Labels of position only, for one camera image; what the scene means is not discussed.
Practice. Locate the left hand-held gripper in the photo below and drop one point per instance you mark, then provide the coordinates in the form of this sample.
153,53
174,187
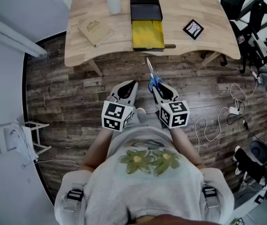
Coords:
114,112

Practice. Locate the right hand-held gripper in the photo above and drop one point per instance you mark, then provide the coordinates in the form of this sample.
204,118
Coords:
174,114

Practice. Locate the black box with yellow lining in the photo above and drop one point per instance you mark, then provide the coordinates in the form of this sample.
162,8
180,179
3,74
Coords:
147,32

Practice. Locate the person's left forearm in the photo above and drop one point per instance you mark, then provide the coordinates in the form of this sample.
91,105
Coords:
93,151

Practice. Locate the person's right forearm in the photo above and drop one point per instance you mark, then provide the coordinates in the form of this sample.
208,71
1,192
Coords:
186,146

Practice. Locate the person's light shoe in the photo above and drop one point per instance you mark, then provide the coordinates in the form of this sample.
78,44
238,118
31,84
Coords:
141,110

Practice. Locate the grey trousers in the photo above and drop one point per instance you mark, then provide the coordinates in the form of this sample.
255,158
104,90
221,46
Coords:
145,121

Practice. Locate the wooden table leg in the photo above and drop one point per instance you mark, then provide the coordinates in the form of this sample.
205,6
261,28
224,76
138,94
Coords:
95,67
208,59

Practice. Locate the white power strip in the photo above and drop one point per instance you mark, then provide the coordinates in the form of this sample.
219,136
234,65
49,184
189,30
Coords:
233,110

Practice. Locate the tan hardcover book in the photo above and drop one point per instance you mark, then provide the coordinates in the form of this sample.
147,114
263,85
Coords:
95,30

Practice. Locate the white vase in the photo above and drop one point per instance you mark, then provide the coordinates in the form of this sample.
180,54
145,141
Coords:
114,3

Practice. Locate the grey flower print shirt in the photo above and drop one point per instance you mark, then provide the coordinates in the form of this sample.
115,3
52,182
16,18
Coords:
143,191

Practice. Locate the grey round bin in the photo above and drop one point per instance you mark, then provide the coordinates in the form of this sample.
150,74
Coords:
261,152

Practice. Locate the white step stool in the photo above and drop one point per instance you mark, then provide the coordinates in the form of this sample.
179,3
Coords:
18,137

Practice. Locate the white slanted beam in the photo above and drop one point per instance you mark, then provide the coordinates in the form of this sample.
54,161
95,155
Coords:
11,37

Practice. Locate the black picture frame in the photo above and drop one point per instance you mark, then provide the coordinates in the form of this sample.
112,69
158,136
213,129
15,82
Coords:
193,29

